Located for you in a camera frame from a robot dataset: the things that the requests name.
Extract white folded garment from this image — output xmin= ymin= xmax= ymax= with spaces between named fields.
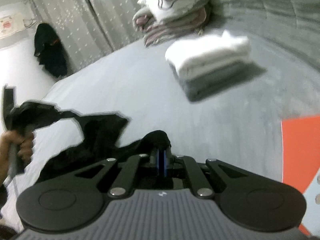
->
xmin=164 ymin=29 xmax=252 ymax=79

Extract light blue card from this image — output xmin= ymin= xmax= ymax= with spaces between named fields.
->
xmin=302 ymin=166 xmax=320 ymax=232

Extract white wall paper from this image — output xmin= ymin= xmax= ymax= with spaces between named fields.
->
xmin=0 ymin=12 xmax=25 ymax=40

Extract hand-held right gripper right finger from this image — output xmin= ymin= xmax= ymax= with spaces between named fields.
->
xmin=162 ymin=149 xmax=252 ymax=198

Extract orange paper sheet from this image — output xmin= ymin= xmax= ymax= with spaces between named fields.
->
xmin=281 ymin=115 xmax=320 ymax=235

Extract black garment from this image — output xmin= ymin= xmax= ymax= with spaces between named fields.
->
xmin=15 ymin=101 xmax=173 ymax=183

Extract white printed pillow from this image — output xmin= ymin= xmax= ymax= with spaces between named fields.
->
xmin=137 ymin=0 xmax=213 ymax=22

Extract grey bed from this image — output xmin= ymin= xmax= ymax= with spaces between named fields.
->
xmin=0 ymin=0 xmax=320 ymax=234

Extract pink grey folded quilt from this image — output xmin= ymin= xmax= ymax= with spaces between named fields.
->
xmin=132 ymin=5 xmax=213 ymax=48

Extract grey quilted blanket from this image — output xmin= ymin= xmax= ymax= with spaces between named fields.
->
xmin=200 ymin=0 xmax=320 ymax=80

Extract person's left hand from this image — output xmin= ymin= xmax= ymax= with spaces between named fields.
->
xmin=0 ymin=130 xmax=35 ymax=180

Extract grey folded garment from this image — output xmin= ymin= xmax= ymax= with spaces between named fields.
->
xmin=169 ymin=61 xmax=267 ymax=103

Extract grey star-patterned curtain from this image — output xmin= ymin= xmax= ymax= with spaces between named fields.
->
xmin=30 ymin=0 xmax=155 ymax=73

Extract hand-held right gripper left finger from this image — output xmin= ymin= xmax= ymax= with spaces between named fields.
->
xmin=74 ymin=149 xmax=162 ymax=197

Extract black hanging clothes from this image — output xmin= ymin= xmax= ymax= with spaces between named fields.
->
xmin=34 ymin=23 xmax=68 ymax=78

